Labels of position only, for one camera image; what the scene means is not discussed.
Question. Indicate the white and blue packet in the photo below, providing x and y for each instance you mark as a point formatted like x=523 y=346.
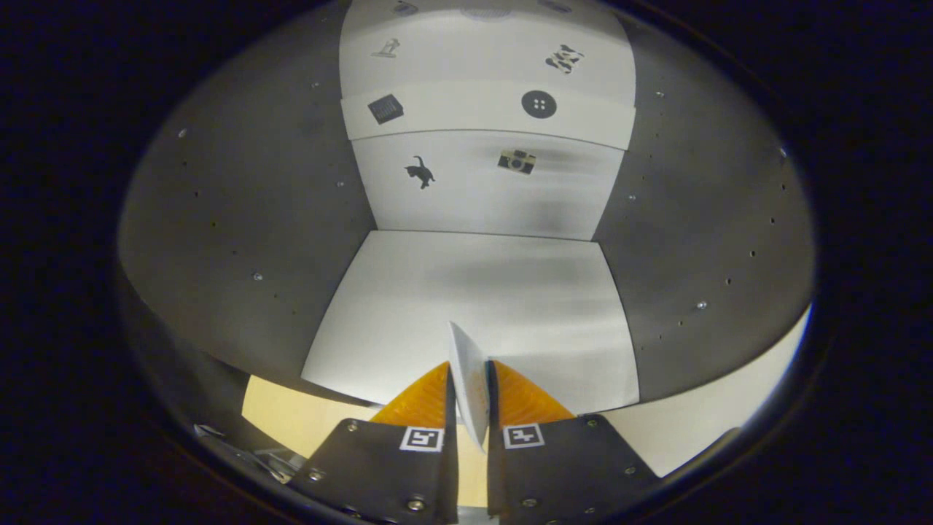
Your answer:
x=470 y=379

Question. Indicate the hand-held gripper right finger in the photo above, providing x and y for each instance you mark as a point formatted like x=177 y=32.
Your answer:
x=493 y=474

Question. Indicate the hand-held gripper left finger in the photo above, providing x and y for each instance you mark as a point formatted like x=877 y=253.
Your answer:
x=452 y=467

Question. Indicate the dark grey cabinet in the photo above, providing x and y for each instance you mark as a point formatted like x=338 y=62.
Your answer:
x=255 y=219

